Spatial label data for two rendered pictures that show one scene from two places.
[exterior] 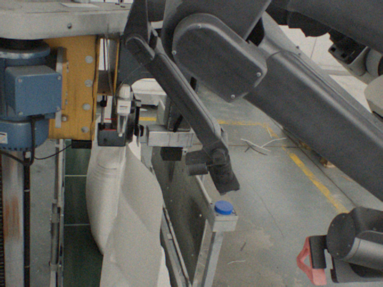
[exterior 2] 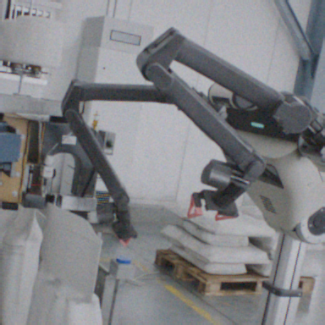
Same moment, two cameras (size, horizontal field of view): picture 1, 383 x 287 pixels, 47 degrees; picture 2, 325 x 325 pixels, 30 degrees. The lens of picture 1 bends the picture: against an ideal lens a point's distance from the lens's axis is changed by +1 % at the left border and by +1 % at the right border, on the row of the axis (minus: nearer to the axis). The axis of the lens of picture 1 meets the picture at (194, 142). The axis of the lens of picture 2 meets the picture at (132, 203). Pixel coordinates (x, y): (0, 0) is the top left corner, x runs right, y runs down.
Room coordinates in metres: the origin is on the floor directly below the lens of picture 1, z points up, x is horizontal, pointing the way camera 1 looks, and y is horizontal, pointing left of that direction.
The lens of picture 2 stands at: (-1.08, 0.21, 1.50)
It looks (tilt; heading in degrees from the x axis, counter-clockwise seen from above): 11 degrees down; 351
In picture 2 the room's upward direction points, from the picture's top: 10 degrees clockwise
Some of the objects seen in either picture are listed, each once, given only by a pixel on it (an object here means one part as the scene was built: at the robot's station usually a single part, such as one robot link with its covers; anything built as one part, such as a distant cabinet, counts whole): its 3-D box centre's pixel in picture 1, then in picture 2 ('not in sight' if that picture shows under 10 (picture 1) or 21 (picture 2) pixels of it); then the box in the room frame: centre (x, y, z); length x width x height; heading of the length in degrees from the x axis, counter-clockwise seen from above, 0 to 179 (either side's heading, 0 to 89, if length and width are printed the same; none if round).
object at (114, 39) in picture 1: (105, 56); (27, 139); (1.25, 0.30, 1.26); 0.22 x 0.05 x 0.16; 19
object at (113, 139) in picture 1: (110, 134); (32, 199); (1.18, 0.25, 1.04); 0.08 x 0.06 x 0.05; 109
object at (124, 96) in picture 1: (124, 111); (46, 176); (1.13, 0.21, 1.14); 0.05 x 0.04 x 0.16; 109
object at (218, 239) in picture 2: not in sight; (212, 230); (3.85, -1.25, 0.44); 0.66 x 0.42 x 0.14; 13
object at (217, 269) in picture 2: not in sight; (206, 256); (3.83, -1.25, 0.20); 0.66 x 0.44 x 0.12; 19
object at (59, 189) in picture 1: (60, 176); not in sight; (1.68, 0.57, 0.54); 1.05 x 0.02 x 0.41; 19
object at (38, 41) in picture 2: not in sight; (38, 42); (1.02, 0.30, 1.61); 0.17 x 0.17 x 0.17
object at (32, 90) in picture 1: (33, 94); (2, 149); (0.89, 0.37, 1.25); 0.10 x 0.08 x 0.12; 134
